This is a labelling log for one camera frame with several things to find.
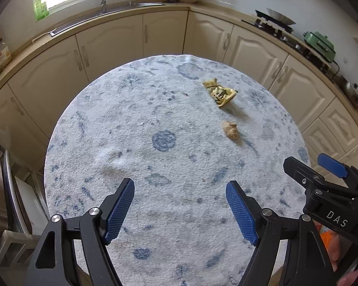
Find cream lower kitchen cabinets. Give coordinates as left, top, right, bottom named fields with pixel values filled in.
left=0, top=8, right=358, bottom=191

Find steel kitchen sink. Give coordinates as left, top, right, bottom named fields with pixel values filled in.
left=48, top=1, right=164, bottom=37

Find person right hand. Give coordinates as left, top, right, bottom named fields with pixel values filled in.
left=314, top=221, right=358, bottom=285

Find orange plastic bag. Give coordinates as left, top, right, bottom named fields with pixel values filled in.
left=319, top=226, right=340, bottom=251

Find ginger root piece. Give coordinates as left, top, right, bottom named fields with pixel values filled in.
left=222, top=121, right=239, bottom=141

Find round table floral tablecloth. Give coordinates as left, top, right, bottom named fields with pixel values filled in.
left=44, top=55, right=309, bottom=285

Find yellow snack bag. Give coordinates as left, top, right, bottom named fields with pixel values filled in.
left=202, top=78, right=237, bottom=107

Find green electric cooker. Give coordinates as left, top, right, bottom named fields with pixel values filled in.
left=303, top=31, right=336, bottom=63

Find black gas stove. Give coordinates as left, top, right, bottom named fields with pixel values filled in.
left=242, top=10, right=331, bottom=74

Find flat steel pan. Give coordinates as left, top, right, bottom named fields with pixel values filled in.
left=266, top=8, right=296, bottom=26

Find green dish soap bottle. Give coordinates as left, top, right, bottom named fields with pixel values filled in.
left=33, top=0, right=50, bottom=21

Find steel wok with handle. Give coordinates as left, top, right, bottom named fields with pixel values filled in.
left=343, top=81, right=358, bottom=109

